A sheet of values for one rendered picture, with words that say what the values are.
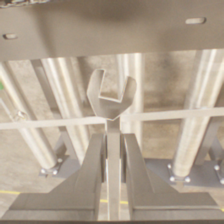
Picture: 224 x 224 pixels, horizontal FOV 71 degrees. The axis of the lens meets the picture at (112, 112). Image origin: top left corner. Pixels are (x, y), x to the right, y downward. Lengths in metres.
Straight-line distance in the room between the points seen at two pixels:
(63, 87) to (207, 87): 0.56
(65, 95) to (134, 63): 0.32
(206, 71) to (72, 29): 0.49
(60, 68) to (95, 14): 0.40
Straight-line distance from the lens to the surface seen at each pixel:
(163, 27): 0.30
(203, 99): 0.71
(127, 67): 0.59
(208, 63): 0.65
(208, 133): 1.05
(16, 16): 0.36
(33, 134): 1.01
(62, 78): 0.68
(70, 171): 1.25
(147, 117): 0.71
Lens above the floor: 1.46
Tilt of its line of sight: 51 degrees down
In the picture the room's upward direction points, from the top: 169 degrees counter-clockwise
